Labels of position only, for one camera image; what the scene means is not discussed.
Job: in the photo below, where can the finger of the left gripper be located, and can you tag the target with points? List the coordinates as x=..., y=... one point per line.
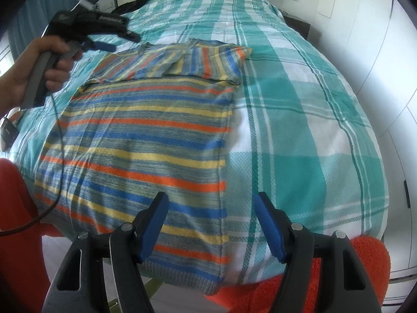
x=127, y=35
x=96, y=45

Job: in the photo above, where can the person's left hand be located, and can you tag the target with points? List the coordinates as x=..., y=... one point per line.
x=14, y=81

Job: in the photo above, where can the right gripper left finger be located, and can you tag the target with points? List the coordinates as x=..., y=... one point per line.
x=79, y=284

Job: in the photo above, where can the teal plaid bedspread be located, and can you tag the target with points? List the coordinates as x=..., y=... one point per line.
x=298, y=132

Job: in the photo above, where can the blue curtain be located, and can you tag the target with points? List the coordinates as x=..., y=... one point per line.
x=31, y=20

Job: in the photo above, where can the white wardrobe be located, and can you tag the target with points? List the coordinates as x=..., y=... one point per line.
x=373, y=44

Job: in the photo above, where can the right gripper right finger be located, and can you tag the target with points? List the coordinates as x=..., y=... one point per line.
x=344, y=285

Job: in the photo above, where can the black garment on bed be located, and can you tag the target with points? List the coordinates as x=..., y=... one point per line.
x=129, y=7

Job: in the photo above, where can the red fleece garment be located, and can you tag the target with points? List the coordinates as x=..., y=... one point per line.
x=24, y=279

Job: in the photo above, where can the striped knit sweater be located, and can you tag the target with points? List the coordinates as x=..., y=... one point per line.
x=149, y=119

